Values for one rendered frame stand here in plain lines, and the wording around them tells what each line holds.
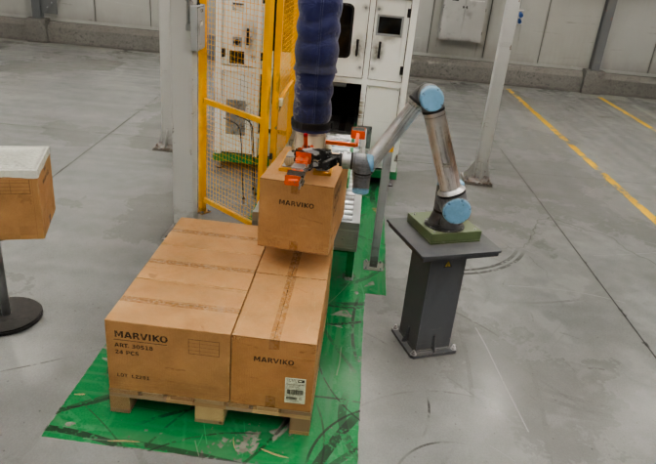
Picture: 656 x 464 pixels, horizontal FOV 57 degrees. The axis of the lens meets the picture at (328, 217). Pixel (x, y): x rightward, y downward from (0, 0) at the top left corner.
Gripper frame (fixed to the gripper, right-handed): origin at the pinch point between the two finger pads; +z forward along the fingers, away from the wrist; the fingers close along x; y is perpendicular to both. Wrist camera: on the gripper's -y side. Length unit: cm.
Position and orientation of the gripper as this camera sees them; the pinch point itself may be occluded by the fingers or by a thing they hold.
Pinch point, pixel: (303, 156)
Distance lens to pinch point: 318.1
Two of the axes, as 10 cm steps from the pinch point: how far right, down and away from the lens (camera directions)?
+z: -9.9, -1.1, 0.3
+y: 0.7, -4.0, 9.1
